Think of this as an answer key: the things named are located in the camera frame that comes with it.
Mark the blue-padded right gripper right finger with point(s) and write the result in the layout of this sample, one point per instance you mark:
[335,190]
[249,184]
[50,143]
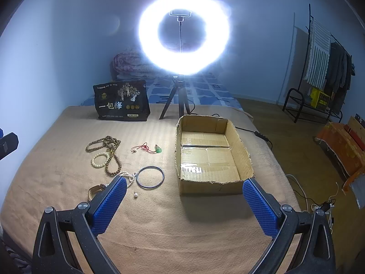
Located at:
[315,250]

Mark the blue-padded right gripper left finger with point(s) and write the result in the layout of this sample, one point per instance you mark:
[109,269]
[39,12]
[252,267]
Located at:
[53,251]

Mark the red strap wristwatch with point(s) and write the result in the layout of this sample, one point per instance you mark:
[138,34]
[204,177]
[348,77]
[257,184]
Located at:
[94,190]

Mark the orange patterned cloth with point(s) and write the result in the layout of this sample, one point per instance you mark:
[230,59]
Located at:
[346,141]

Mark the black printed snack bag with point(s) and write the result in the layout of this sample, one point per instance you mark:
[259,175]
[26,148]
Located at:
[122,101]

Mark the open cardboard box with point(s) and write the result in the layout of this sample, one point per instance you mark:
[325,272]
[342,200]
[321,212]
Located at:
[210,157]

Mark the folded floral quilt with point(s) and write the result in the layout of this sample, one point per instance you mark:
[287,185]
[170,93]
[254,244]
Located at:
[131,63]

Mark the yellow box on rack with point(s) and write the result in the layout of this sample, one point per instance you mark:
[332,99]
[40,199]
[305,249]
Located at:
[318,99]

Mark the black clothes rack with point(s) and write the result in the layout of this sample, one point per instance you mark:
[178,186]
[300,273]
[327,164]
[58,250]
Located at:
[297,101]

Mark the black tripod stand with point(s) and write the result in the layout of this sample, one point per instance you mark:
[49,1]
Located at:
[179,89]

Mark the white striped towel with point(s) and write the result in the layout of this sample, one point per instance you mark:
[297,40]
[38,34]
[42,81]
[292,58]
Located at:
[319,54]

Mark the dark hanging clothes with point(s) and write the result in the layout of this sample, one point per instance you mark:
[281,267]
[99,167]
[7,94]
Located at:
[338,77]

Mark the blue patterned bed sheet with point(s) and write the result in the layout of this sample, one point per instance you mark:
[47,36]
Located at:
[202,89]

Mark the bright ring light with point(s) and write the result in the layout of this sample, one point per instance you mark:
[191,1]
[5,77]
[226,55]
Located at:
[183,36]

